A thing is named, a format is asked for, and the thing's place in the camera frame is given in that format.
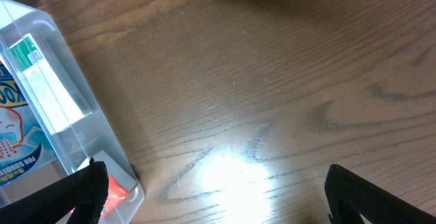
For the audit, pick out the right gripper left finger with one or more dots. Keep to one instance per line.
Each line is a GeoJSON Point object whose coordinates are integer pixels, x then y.
{"type": "Point", "coordinates": [82, 194]}

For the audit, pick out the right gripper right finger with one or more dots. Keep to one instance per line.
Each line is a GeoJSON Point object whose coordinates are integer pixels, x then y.
{"type": "Point", "coordinates": [352, 199]}

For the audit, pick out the red orange box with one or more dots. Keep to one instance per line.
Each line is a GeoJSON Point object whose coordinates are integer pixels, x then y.
{"type": "Point", "coordinates": [125, 194]}

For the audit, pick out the clear plastic container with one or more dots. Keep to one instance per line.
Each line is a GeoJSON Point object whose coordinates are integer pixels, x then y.
{"type": "Point", "coordinates": [73, 146]}

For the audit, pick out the blue tall box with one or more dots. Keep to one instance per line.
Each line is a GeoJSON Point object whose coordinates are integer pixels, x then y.
{"type": "Point", "coordinates": [24, 145]}

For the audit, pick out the white green medicine box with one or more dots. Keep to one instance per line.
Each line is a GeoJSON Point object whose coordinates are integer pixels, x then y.
{"type": "Point", "coordinates": [61, 102]}

